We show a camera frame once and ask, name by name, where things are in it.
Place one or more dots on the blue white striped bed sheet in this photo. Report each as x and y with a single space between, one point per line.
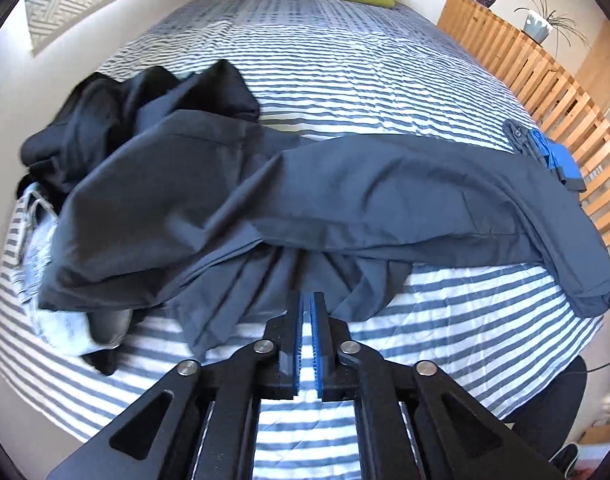
316 67

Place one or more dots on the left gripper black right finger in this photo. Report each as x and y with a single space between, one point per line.
337 358

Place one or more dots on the dark navy blue trousers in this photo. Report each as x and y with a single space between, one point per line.
215 218

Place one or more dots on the wooden slatted bed rail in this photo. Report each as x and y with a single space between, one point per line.
558 104

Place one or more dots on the black garment with red trim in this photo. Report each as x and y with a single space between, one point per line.
99 116

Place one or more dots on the potted plant in grey pot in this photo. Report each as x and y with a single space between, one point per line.
543 21

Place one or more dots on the light blue jeans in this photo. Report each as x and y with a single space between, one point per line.
50 269

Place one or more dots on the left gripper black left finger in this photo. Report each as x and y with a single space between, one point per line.
281 376

